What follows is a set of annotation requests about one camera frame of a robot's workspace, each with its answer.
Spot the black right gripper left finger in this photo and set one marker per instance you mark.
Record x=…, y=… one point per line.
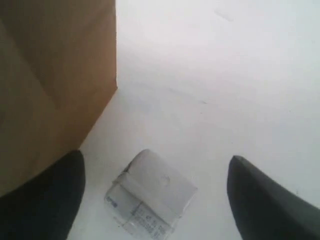
x=45, y=207

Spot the brown paper shopping bag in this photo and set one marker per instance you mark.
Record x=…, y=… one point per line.
x=58, y=70

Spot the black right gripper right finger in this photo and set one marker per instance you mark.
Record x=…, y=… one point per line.
x=264, y=210

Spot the small white blue carton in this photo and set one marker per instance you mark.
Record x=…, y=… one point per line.
x=149, y=197

